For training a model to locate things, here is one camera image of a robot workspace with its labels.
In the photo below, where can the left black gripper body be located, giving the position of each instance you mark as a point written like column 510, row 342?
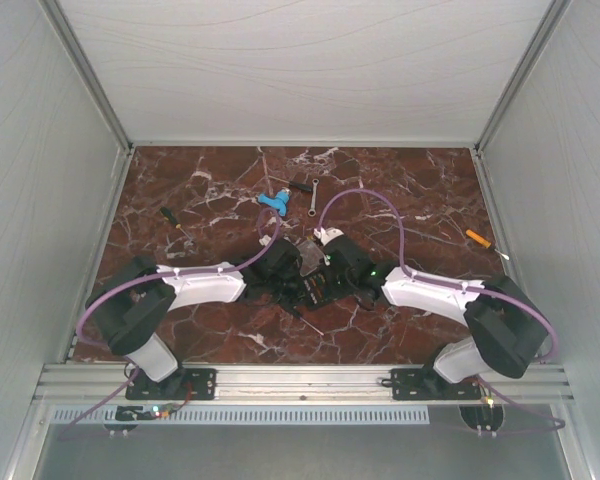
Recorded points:
column 286, row 288

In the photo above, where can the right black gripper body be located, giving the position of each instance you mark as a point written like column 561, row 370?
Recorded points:
column 340, row 284

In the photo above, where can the black fuse box base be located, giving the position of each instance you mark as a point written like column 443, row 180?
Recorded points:
column 320, row 290

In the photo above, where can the clear plastic fuse box cover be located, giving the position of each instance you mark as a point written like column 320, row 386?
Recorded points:
column 311, row 254

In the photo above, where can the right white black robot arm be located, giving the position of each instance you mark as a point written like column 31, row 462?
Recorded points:
column 506, row 330

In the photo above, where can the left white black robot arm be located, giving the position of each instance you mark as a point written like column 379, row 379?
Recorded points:
column 130, row 306

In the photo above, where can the small black screwdriver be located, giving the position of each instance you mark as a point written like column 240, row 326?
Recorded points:
column 298, row 316

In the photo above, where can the silver combination wrench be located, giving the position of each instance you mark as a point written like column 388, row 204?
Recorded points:
column 313, row 203

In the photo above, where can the blue plastic fitting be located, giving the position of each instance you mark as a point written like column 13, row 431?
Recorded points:
column 279, row 202

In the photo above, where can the black yellow screwdriver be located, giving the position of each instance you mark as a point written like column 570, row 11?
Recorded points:
column 171, row 218

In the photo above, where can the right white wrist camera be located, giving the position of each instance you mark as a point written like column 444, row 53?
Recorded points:
column 326, row 235

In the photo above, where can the black handled screwdriver top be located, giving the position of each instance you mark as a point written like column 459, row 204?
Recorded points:
column 294, row 184

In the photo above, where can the orange handled screwdriver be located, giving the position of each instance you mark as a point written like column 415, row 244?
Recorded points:
column 485, row 243

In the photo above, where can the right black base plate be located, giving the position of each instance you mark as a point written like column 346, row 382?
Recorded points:
column 410, row 384

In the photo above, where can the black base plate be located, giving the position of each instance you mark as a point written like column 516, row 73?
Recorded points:
column 410, row 384
column 185, row 382

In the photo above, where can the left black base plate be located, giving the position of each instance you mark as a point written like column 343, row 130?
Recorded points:
column 185, row 382

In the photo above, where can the grey slotted cable duct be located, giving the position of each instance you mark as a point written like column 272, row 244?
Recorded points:
column 249, row 415

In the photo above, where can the aluminium mounting rail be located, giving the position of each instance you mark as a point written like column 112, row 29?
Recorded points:
column 293, row 384

